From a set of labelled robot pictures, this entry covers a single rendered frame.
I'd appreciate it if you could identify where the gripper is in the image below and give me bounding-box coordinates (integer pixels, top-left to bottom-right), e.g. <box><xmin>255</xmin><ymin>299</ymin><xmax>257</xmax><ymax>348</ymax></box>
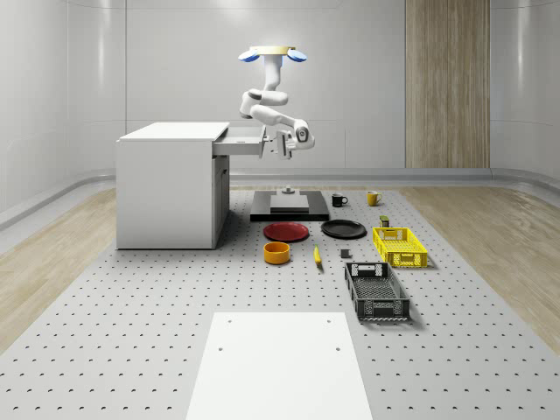
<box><xmin>268</xmin><ymin>129</ymin><xmax>299</xmax><ymax>161</ymax></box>

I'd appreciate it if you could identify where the white drawer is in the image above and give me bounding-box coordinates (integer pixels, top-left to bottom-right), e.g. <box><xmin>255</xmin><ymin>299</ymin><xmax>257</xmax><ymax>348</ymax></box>
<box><xmin>212</xmin><ymin>125</ymin><xmax>270</xmax><ymax>160</ymax></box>

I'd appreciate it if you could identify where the red plate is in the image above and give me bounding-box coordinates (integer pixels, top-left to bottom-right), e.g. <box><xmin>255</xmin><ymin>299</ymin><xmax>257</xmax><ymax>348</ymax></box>
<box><xmin>262</xmin><ymin>221</ymin><xmax>311</xmax><ymax>242</ymax></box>

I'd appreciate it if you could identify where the black plate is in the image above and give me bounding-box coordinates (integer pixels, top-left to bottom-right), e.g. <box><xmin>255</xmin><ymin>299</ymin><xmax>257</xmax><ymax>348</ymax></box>
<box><xmin>320</xmin><ymin>219</ymin><xmax>368</xmax><ymax>240</ymax></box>

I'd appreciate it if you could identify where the yellow bowl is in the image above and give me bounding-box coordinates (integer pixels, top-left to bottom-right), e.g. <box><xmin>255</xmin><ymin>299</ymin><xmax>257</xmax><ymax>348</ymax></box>
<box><xmin>262</xmin><ymin>241</ymin><xmax>291</xmax><ymax>265</ymax></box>

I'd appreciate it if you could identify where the white cabinet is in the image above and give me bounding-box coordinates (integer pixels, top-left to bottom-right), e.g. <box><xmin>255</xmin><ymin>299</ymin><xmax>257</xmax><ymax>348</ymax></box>
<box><xmin>115</xmin><ymin>122</ymin><xmax>232</xmax><ymax>250</ymax></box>

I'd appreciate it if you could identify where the yellow basket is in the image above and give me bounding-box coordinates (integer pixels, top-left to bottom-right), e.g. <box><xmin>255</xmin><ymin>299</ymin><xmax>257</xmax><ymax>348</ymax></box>
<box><xmin>372</xmin><ymin>227</ymin><xmax>430</xmax><ymax>269</ymax></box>

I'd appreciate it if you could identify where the dark grey basket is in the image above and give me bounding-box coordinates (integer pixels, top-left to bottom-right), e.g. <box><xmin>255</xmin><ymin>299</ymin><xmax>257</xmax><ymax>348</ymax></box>
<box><xmin>343</xmin><ymin>261</ymin><xmax>412</xmax><ymax>323</ymax></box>

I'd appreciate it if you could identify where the white board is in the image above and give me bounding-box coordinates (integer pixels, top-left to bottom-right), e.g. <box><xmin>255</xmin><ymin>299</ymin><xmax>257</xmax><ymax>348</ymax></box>
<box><xmin>185</xmin><ymin>311</ymin><xmax>374</xmax><ymax>420</ymax></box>

